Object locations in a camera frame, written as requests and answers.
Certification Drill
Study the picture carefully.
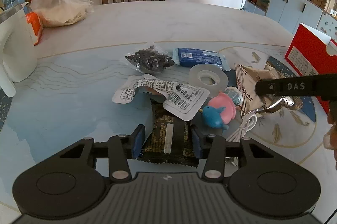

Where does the pink blue whale toy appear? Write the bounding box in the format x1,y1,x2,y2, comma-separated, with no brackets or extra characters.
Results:
199,92,237,131

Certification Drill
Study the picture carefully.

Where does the black snack packet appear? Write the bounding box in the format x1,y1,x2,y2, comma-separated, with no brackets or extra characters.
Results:
138,100,199,167

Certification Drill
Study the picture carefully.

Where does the white usb cable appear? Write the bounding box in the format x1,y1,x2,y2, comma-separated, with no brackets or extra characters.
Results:
224,111,258,166

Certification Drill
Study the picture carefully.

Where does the white labelled pouch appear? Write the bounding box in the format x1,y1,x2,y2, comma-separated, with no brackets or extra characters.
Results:
112,74,210,121

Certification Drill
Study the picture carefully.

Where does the silver snack packet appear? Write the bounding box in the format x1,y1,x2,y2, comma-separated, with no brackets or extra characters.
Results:
235,61,304,117

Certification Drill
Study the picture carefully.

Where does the clear tape roll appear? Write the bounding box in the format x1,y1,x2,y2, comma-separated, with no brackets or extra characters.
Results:
188,64,229,98

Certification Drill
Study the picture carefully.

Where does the red cardboard box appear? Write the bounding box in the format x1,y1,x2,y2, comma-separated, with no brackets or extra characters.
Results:
285,23,336,119

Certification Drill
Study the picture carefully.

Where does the blue tissue pack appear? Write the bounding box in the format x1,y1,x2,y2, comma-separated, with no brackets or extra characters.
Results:
173,47,230,72

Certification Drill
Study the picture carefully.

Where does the bag of dark seeds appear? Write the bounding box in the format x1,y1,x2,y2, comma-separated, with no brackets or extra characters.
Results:
124,45,175,75

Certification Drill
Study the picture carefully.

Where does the white electric kettle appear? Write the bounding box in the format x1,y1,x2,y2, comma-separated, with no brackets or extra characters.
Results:
0,4,37,97

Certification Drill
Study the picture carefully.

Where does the orange white carton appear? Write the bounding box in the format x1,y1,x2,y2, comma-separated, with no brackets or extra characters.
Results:
26,12,43,46

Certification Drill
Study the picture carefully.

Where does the clear plastic bag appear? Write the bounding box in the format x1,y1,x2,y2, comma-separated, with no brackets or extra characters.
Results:
30,0,94,27

